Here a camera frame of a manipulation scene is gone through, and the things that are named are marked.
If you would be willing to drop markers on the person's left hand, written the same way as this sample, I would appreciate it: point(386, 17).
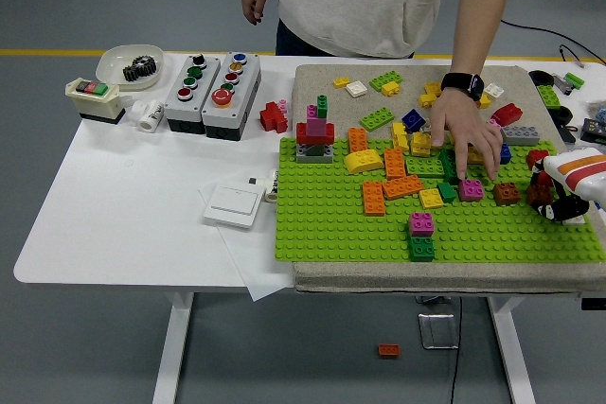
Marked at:
point(464, 120)

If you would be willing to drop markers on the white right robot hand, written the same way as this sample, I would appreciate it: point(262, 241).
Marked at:
point(582, 172)

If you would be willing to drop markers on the dark green long brick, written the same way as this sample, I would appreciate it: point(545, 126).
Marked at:
point(447, 165)

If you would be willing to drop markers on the brown square brick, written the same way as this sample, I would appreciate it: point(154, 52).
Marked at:
point(506, 193)
point(539, 195)

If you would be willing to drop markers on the blue square brick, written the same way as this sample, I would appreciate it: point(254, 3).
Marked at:
point(506, 153)

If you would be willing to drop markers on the grey long brick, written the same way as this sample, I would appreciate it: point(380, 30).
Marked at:
point(521, 135)

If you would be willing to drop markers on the green studded baseplate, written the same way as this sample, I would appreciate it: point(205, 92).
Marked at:
point(331, 215)

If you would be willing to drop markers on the person's left forearm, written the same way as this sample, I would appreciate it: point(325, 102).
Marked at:
point(478, 25)

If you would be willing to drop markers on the yellow square brick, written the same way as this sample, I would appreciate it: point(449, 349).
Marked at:
point(431, 198)
point(433, 88)
point(474, 154)
point(427, 100)
point(486, 101)

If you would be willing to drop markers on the red long brick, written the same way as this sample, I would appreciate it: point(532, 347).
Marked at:
point(544, 179)

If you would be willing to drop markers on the white tile brick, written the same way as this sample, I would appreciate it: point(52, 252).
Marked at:
point(494, 91)
point(356, 89)
point(424, 126)

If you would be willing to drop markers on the red rounded brick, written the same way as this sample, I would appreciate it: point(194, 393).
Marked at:
point(509, 114)

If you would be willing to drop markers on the red square brick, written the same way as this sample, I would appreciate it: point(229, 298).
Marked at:
point(537, 158)

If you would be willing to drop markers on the blue brick with circle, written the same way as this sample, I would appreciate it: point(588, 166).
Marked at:
point(413, 120)

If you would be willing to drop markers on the lime long brick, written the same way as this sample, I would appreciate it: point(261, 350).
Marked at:
point(424, 167)
point(376, 118)
point(384, 78)

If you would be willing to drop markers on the narrow yellow brick stack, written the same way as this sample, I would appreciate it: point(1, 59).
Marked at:
point(399, 135)

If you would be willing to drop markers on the small dark green brick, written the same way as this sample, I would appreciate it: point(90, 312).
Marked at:
point(446, 192)

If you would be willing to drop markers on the small yellow brick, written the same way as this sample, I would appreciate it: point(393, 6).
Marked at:
point(390, 89)
point(342, 82)

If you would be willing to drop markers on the orange long brick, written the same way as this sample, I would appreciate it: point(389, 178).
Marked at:
point(373, 197)
point(402, 186)
point(394, 163)
point(358, 139)

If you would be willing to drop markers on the small lime brick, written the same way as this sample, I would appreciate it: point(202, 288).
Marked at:
point(574, 79)

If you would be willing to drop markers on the yellow curved brick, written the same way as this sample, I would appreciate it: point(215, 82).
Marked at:
point(363, 160)

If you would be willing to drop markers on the red brick cluster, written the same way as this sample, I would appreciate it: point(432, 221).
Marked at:
point(271, 116)

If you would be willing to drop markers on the narrow green tower brick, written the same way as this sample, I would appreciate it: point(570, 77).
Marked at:
point(322, 106)

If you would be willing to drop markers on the small pink tower brick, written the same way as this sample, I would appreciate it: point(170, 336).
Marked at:
point(312, 111)

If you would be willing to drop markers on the red tower brick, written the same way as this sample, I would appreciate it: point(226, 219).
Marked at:
point(303, 132)

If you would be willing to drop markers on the grey tower base brick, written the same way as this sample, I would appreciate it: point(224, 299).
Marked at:
point(315, 155)

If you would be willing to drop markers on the black wrist watch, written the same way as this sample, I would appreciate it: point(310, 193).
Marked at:
point(466, 82)

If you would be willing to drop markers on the small black part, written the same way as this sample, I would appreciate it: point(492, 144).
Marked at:
point(566, 133)

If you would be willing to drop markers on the black electronic device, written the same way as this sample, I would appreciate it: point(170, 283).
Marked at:
point(594, 130)

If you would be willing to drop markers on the black tape roll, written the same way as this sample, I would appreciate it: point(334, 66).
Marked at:
point(563, 114)

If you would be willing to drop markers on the clear bag of blue parts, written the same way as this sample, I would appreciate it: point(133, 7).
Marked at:
point(597, 110)

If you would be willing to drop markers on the lime studded plate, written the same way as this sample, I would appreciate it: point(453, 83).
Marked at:
point(548, 96)

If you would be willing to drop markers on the grey clear part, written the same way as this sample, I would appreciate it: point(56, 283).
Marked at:
point(561, 83)

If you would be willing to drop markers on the grey emergency stop control box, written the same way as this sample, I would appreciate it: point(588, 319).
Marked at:
point(247, 87)

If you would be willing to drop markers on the grey four-button control box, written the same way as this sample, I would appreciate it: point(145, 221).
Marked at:
point(204, 87)

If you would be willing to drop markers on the black under-table box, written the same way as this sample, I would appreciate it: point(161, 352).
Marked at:
point(594, 303)

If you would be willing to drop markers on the black gear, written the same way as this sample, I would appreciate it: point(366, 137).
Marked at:
point(139, 68)

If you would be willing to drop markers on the white bowl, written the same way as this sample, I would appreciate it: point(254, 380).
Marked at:
point(111, 63)

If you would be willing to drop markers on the white pipe fitting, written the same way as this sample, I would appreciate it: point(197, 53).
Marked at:
point(150, 116)

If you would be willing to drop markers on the white table leg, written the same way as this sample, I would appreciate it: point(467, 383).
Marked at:
point(511, 352)
point(172, 352)

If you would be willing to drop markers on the white labelled tube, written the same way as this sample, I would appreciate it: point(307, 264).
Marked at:
point(271, 188)

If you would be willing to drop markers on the metal floor plate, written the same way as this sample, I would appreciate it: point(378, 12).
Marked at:
point(438, 330)

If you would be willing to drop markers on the white paper sheet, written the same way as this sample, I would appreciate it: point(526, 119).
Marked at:
point(258, 276)

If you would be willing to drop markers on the grey under-table bracket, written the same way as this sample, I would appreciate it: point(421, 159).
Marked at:
point(433, 300)

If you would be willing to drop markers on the cream red-green switch box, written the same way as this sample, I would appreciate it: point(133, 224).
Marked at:
point(94, 103)

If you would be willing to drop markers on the white wall switch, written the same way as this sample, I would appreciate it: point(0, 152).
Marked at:
point(232, 207)

